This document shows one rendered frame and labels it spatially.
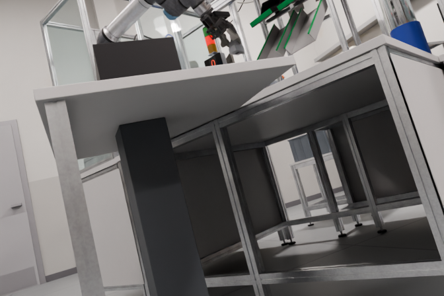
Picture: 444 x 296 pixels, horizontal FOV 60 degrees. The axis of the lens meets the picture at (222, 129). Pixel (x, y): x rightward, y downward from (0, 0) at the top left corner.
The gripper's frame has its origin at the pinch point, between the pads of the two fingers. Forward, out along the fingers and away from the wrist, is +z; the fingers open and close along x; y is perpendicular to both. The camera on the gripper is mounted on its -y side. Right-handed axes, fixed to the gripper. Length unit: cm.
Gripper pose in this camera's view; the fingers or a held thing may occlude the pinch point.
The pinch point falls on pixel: (235, 43)
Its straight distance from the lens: 185.8
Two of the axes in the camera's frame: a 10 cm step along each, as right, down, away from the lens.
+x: 6.8, -3.0, -6.7
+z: 6.4, 6.9, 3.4
